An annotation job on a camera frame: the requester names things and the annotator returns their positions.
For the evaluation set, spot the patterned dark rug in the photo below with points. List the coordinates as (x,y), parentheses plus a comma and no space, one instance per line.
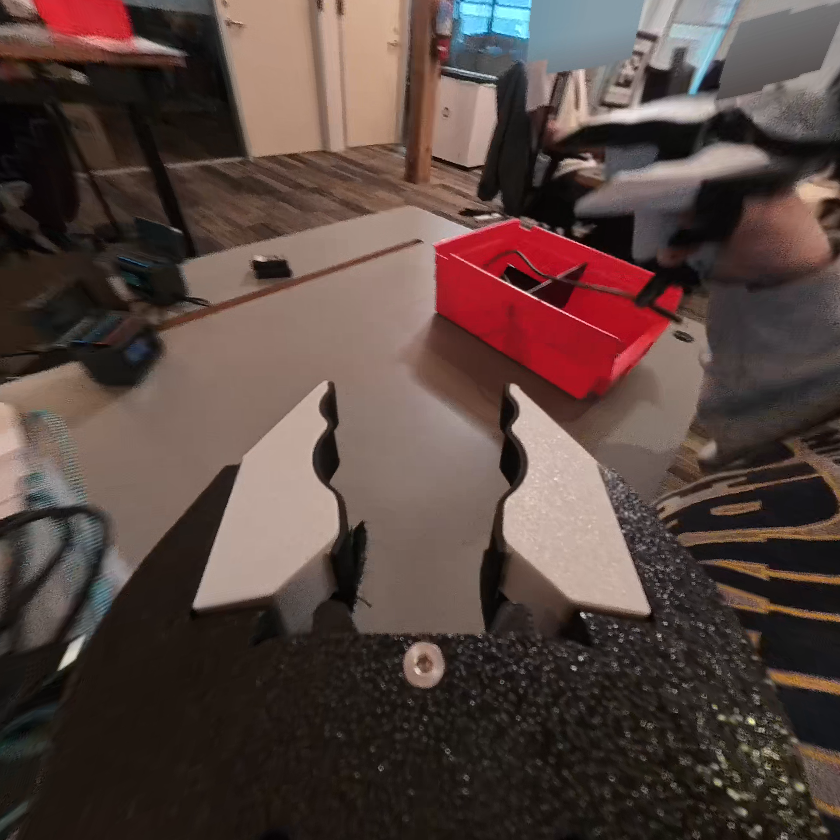
(774,558)

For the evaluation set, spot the red panel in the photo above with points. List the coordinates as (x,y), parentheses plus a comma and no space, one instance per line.
(82,16)

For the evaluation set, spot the red plastic bin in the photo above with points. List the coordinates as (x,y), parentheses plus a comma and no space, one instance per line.
(525,328)

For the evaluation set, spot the person's right hand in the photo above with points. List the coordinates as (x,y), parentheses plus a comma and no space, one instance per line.
(781,236)

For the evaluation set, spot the dark hanging jacket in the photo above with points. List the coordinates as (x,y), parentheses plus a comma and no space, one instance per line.
(508,144)

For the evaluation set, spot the red fire extinguisher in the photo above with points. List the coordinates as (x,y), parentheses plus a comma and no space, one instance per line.
(445,33)

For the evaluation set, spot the small black box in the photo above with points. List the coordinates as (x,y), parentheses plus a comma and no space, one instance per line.
(270,267)

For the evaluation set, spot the black charger with display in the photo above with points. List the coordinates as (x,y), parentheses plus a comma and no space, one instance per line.
(124,358)

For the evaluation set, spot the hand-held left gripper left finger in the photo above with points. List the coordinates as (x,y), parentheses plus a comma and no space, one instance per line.
(275,499)

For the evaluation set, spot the white cabinet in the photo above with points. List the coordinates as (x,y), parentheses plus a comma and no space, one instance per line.
(463,118)

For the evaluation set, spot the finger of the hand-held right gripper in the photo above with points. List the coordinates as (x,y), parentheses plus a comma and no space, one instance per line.
(669,180)
(643,128)

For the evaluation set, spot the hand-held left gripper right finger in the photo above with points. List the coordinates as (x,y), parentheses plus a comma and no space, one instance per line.
(564,525)

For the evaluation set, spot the wooden post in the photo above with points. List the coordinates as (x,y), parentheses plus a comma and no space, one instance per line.
(421,92)

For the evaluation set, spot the black device with blue trim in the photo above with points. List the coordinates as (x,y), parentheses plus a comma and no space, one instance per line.
(154,269)

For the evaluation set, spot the white door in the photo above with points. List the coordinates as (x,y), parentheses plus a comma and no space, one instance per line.
(275,79)
(371,72)

